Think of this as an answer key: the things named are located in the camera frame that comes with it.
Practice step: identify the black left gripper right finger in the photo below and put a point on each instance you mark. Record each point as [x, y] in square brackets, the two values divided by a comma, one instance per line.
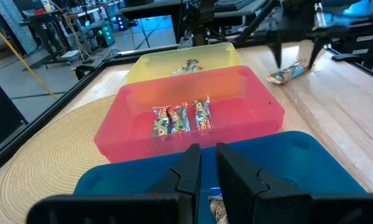
[236, 177]

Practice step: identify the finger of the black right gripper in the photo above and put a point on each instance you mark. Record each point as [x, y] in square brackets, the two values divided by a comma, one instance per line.
[277, 53]
[318, 49]

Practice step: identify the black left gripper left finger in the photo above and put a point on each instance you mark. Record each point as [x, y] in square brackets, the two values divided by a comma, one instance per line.
[189, 171]

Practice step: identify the orange and light-blue granola bar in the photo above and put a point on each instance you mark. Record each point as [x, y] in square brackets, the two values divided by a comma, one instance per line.
[287, 72]

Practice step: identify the blue-wrapped granola bar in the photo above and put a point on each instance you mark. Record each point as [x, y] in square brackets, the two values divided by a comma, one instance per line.
[218, 208]

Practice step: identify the red-green-wrapped granola bar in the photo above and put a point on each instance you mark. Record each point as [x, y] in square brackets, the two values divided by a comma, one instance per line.
[179, 118]
[160, 121]
[202, 113]

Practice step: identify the orange-green-wrapped granola bar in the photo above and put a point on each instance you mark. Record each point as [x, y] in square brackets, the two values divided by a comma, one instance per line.
[195, 64]
[181, 70]

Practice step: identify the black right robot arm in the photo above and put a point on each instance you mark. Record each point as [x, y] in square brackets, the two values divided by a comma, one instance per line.
[201, 28]

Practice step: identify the black equipment with white labels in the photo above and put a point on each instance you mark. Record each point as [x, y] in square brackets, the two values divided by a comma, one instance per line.
[360, 40]

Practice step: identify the red plastic bin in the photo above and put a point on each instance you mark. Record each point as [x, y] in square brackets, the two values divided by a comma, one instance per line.
[236, 93]

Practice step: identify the blue plastic bin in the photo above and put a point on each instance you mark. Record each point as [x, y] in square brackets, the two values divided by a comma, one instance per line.
[298, 161]

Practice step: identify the backlit black keyboard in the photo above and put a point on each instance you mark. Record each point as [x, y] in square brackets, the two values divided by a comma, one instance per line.
[233, 4]

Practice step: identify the yellow plastic bin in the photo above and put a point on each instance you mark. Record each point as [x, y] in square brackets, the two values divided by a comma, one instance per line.
[161, 62]

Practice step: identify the grey desk with keyboard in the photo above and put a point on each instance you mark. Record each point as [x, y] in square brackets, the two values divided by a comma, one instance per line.
[149, 7]

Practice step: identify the round woven straw placemat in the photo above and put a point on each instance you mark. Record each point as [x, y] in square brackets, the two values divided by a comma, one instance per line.
[49, 149]

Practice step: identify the computer tower with green lights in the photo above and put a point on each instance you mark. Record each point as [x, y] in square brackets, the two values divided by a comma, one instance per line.
[105, 35]

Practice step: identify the cluttered background workbench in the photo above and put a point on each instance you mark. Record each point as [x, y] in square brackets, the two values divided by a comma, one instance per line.
[49, 18]

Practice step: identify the black metal table frame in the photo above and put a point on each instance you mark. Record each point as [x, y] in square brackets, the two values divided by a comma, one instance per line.
[27, 132]

